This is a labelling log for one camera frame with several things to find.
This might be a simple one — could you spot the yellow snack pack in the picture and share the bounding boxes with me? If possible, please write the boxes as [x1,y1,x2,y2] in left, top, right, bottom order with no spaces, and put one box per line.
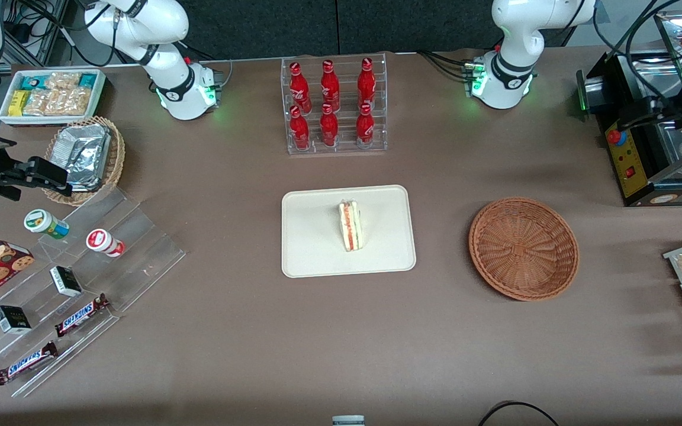
[8,90,31,117]

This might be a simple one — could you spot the light wicker basket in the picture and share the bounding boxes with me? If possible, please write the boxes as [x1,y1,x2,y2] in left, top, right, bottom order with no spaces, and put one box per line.
[44,115,126,207]

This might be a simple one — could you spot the black box with yellow panel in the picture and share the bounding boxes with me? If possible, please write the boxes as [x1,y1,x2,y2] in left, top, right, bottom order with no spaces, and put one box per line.
[576,52,682,208]

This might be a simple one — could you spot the white snack bin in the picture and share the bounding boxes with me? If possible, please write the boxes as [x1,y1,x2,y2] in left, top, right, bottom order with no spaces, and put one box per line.
[0,68,108,128]

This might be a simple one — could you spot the brown round wicker basket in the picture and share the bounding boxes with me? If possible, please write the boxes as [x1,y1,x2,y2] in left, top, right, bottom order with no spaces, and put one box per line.
[469,197,580,302]

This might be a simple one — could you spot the silver foil wrapped package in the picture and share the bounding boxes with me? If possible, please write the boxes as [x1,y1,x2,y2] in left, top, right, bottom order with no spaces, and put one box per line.
[50,124,111,192]

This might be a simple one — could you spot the Snickers chocolate bar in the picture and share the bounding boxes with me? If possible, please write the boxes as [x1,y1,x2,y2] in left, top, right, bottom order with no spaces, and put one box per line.
[54,293,110,338]
[0,341,59,386]

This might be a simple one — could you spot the red cola bottle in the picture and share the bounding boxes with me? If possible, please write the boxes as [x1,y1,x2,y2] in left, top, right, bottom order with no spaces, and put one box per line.
[358,57,377,111]
[290,105,311,151]
[321,59,341,112]
[356,103,375,149]
[289,62,312,114]
[320,104,340,148]

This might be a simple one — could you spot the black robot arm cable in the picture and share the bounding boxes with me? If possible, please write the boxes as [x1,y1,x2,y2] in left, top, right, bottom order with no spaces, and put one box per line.
[592,0,676,102]

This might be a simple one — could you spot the black arm base cables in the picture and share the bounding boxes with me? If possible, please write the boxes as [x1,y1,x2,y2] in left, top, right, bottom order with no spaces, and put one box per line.
[417,50,475,82]

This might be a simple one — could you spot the green lid yogurt cup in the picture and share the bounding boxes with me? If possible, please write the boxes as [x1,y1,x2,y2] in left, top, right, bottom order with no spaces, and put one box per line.
[24,209,70,240]

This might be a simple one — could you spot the small black carton box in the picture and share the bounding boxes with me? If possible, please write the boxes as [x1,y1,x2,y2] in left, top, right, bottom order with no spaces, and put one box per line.
[50,266,83,298]
[0,305,32,335]

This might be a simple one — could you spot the triangular packaged sandwich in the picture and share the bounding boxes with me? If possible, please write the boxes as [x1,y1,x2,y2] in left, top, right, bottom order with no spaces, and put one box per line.
[338,200,365,253]

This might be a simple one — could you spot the aluminium frame post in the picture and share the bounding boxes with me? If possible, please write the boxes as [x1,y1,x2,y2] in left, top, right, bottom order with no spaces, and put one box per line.
[0,0,73,66]

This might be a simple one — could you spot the clear acrylic bottle rack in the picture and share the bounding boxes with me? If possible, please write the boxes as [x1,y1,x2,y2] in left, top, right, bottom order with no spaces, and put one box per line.
[281,52,388,156]

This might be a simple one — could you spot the clear acrylic tiered stand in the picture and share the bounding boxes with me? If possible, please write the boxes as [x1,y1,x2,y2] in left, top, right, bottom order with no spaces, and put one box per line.
[0,186,187,398]

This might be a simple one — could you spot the red lid yogurt cup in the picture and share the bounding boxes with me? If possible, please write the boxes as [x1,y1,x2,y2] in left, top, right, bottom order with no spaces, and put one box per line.
[86,228,126,258]

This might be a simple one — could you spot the glass food display case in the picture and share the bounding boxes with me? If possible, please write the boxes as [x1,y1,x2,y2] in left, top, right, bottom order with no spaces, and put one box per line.
[643,9,682,205]

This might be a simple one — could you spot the black cable loop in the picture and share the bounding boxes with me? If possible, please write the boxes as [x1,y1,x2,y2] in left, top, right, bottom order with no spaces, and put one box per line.
[477,401,561,426]

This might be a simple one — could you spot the cream rectangular plastic tray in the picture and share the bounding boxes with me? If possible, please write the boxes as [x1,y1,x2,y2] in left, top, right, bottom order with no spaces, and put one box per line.
[281,185,417,279]

